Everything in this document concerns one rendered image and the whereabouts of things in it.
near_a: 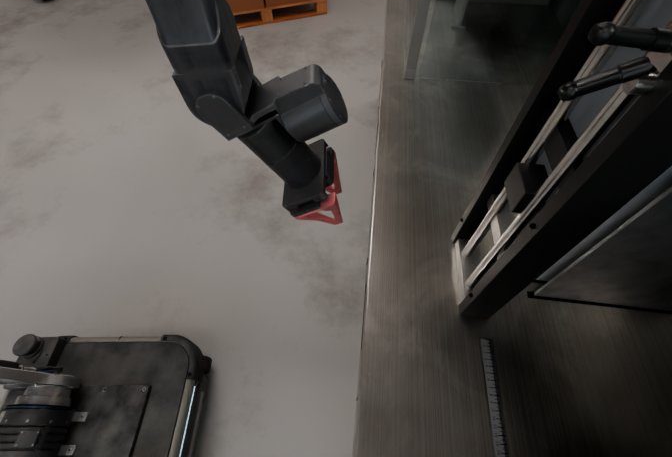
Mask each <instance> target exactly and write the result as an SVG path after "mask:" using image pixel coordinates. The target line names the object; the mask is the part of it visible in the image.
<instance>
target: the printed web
mask: <svg viewBox="0 0 672 457"><path fill-rule="evenodd" d="M534 296H542V297H551V298H560V299H568V300H577V301H586V302H595V303H603V304H612V305H621V306H630V307H639V308H647V309H656V310H665V311H672V186H671V187H670V188H669V189H667V190H666V191H665V192H663V193H662V194H661V195H660V196H658V197H657V198H656V199H654V200H653V201H652V202H651V203H649V204H648V205H647V206H645V207H644V208H643V209H641V210H640V211H639V212H638V213H636V214H635V215H634V216H632V217H631V218H630V219H629V220H627V221H626V222H625V223H623V224H622V225H621V226H620V227H618V228H617V229H616V230H614V231H613V232H612V233H611V234H609V235H608V236H607V237H605V238H604V239H603V240H601V241H600V242H599V243H598V244H596V245H595V246H594V247H592V248H591V249H590V250H589V251H587V252H586V253H585V254H583V255H582V256H581V257H580V258H578V259H577V260H576V261H574V262H573V263H572V264H570V265H569V266H568V267H567V268H565V269H564V270H563V271H561V272H560V273H559V274H558V275H556V276H555V277H554V278H552V279H551V280H550V281H549V282H547V283H546V284H545V285H543V286H542V287H541V288H540V289H538V290H537V291H536V292H534Z"/></svg>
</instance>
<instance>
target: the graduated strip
mask: <svg viewBox="0 0 672 457"><path fill-rule="evenodd" d="M479 343H480V351H481V359H482V366H483V374H484V382H485V390H486V398H487V405H488V413H489V421H490V429H491V437H492V444H493V452H494V457H510V451H509V445H508V438H507V431H506V425H505V418H504V412H503V405H502V398H501V392H500V385H499V379H498V372H497V365H496V359H495V352H494V346H493V339H487V338H479Z"/></svg>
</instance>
